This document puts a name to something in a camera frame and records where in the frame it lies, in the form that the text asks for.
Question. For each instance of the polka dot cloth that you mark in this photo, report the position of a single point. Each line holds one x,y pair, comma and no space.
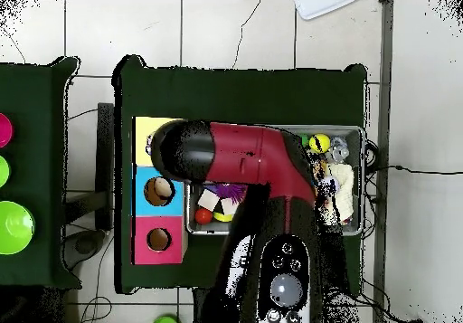
148,145

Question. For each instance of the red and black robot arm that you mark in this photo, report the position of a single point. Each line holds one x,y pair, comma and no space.
246,153

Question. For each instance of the wooden box with three holes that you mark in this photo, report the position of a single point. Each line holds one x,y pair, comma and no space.
170,225

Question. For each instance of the shallow silver mesh bin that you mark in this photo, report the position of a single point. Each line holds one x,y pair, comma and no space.
356,134

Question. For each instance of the purple spiky toy with eyes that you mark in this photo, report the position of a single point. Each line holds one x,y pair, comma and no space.
231,190

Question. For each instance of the wooden cube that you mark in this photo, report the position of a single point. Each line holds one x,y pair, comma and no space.
228,206
208,200

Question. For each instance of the red ball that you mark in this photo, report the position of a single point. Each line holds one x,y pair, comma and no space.
203,216

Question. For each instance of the dark green tablecloth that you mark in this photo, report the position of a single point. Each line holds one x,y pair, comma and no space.
36,95
235,91

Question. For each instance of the yellow ball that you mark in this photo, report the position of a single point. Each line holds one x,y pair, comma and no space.
323,142

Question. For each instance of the white baseball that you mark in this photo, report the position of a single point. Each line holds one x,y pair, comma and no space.
330,183

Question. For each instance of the grey plastic robot toy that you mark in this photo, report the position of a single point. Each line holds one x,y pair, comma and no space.
339,150

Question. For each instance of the black stand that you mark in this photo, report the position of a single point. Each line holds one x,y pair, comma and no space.
105,156

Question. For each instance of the grey rounded stand foot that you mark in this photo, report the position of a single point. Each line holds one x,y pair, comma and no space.
85,245

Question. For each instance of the white tray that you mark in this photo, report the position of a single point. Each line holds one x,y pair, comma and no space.
318,8

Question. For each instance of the large green bowl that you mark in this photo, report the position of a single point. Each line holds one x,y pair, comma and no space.
14,229

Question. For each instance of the small green bowl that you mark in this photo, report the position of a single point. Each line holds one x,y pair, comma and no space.
3,171

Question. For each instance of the pink bowl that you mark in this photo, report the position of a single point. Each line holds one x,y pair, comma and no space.
4,130

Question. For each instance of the grey metal post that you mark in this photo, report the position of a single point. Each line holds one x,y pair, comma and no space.
383,48

